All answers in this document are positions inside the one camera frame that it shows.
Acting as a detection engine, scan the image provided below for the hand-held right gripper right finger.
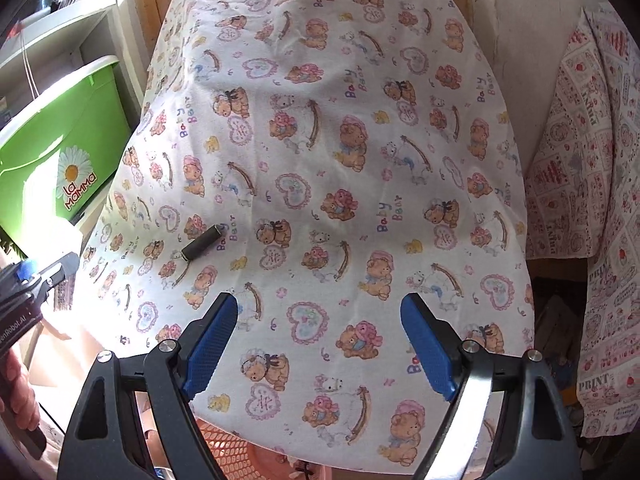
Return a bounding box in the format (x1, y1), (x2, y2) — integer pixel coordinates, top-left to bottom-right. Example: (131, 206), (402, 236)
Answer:
(399, 292), (585, 480)

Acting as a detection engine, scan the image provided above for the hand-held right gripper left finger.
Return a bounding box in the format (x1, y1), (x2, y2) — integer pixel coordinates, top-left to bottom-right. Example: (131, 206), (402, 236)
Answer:
(59, 292), (239, 480)

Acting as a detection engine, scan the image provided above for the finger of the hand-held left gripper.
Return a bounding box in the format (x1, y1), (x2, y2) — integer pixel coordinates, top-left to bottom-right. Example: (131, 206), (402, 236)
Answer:
(12, 259), (41, 283)
(39, 252), (81, 288)

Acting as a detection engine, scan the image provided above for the pink plastic basket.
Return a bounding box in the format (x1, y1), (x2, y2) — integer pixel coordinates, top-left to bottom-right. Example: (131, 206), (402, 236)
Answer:
(192, 417), (331, 480)

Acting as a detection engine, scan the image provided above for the person's left hand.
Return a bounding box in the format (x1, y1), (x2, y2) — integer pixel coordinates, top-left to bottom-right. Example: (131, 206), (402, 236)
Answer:
(0, 355), (43, 433)

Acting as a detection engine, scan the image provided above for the dark grey cylinder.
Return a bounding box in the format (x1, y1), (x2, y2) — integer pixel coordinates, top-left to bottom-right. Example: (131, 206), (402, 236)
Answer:
(181, 224), (219, 262)

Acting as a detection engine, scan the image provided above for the green storage box white lid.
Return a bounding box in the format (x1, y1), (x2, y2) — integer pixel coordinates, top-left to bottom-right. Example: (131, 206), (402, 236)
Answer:
(0, 55), (133, 256)

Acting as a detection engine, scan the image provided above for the white shelf unit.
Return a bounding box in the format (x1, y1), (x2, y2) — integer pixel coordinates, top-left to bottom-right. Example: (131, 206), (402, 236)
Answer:
(0, 0), (151, 126)

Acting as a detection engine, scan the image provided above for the red print cloth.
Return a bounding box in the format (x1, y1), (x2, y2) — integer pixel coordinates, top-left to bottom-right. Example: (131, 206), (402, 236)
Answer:
(525, 5), (640, 441)

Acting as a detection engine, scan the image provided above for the wooden door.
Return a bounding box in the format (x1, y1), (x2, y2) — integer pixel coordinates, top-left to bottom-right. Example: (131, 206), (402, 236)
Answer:
(132, 0), (176, 96)

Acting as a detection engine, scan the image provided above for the bear print cloth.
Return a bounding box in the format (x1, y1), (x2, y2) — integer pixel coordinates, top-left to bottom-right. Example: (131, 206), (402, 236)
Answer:
(80, 0), (536, 476)

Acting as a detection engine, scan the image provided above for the hanging string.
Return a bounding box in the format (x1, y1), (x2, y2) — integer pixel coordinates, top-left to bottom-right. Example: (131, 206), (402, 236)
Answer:
(17, 20), (41, 98)

